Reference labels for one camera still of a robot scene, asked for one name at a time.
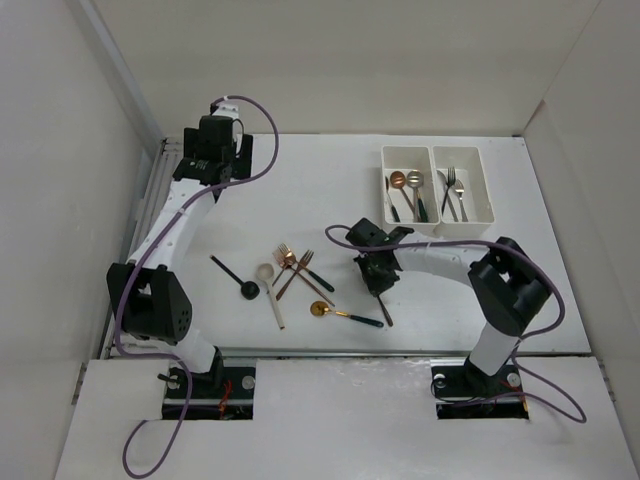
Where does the silver slotted spoon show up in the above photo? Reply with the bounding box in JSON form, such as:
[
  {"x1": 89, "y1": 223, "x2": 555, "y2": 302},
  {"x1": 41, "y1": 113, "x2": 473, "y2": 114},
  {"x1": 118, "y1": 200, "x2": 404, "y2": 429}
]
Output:
[{"x1": 407, "y1": 170, "x2": 428, "y2": 223}]

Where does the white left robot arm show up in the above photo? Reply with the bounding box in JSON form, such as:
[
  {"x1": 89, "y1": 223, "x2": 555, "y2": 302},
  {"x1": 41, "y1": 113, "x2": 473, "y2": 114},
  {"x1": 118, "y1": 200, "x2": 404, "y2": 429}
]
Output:
[{"x1": 106, "y1": 105, "x2": 253, "y2": 397}]

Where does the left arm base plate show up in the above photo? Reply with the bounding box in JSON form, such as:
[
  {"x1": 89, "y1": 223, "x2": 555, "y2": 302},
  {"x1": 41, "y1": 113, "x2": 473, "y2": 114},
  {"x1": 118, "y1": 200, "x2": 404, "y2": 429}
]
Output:
[{"x1": 158, "y1": 366, "x2": 256, "y2": 421}]

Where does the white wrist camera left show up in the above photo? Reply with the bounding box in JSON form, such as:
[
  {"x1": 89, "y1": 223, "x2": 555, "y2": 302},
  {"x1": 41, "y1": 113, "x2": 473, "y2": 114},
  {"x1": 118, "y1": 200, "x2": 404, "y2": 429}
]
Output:
[{"x1": 210, "y1": 100, "x2": 239, "y2": 120}]

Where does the white spoon container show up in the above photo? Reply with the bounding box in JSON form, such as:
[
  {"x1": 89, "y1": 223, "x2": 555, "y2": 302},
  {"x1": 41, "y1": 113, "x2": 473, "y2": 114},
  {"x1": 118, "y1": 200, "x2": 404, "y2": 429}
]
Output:
[{"x1": 380, "y1": 145, "x2": 441, "y2": 236}]

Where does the gold spoon green handle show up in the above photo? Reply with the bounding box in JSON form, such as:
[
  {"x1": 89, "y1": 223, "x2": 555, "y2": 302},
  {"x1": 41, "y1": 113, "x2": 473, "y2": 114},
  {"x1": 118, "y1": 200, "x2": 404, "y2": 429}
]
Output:
[
  {"x1": 310, "y1": 301, "x2": 384, "y2": 328},
  {"x1": 384, "y1": 176, "x2": 400, "y2": 223}
]

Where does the black ladle spoon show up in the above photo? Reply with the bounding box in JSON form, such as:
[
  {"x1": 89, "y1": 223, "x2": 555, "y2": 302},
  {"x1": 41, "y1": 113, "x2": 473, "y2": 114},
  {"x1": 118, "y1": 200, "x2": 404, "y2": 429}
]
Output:
[{"x1": 210, "y1": 255, "x2": 260, "y2": 301}]

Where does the white ceramic spoon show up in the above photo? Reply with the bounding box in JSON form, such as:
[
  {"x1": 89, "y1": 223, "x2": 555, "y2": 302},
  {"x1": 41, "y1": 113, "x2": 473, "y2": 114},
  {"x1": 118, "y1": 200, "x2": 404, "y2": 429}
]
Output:
[{"x1": 256, "y1": 263, "x2": 285, "y2": 330}]

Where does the copper fork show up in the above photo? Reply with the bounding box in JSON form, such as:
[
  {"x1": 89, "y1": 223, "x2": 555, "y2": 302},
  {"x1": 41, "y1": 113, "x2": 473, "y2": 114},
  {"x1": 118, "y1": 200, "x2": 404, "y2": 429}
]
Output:
[{"x1": 272, "y1": 243, "x2": 296, "y2": 285}]

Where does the silver fork dark handle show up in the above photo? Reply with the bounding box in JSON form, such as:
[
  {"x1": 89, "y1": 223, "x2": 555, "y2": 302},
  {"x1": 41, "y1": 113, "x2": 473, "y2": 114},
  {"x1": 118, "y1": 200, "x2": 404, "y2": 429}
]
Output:
[{"x1": 454, "y1": 179, "x2": 469, "y2": 222}]

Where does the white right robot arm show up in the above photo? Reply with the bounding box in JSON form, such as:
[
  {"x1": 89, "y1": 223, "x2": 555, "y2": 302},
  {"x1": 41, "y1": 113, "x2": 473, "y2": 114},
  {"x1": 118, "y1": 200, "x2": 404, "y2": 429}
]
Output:
[{"x1": 346, "y1": 218, "x2": 557, "y2": 399}]

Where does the white fork container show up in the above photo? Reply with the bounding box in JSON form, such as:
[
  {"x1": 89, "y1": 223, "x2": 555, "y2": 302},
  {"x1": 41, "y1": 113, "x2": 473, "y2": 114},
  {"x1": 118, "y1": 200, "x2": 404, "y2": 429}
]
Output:
[{"x1": 433, "y1": 146, "x2": 495, "y2": 239}]

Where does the small copper spoon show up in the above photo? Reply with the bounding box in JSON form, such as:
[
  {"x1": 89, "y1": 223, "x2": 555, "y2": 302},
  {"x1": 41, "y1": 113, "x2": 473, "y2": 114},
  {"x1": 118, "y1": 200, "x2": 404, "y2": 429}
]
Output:
[{"x1": 276, "y1": 250, "x2": 335, "y2": 307}]

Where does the brown wooden spoon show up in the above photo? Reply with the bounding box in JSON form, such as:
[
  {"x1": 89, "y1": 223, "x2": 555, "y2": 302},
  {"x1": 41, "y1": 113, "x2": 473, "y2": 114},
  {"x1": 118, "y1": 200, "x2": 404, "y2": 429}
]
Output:
[{"x1": 376, "y1": 295, "x2": 394, "y2": 328}]

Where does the copper long spoon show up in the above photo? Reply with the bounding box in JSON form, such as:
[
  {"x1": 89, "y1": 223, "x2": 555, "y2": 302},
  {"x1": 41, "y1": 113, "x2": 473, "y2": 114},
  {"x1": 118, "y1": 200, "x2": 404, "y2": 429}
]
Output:
[{"x1": 390, "y1": 170, "x2": 419, "y2": 221}]

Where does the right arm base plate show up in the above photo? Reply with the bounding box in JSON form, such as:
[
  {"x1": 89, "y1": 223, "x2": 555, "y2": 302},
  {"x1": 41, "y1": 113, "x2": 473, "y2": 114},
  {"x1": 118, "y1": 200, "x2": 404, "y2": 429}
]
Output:
[{"x1": 430, "y1": 360, "x2": 529, "y2": 420}]

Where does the black fork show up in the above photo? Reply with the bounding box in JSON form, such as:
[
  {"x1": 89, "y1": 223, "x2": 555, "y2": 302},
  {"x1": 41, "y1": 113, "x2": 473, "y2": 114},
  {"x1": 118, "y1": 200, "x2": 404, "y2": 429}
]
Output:
[{"x1": 437, "y1": 170, "x2": 459, "y2": 222}]

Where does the gold fork green handle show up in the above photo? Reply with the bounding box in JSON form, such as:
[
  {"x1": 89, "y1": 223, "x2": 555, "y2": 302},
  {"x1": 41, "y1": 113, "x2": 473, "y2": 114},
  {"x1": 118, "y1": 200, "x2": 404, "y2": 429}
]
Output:
[{"x1": 301, "y1": 265, "x2": 335, "y2": 293}]

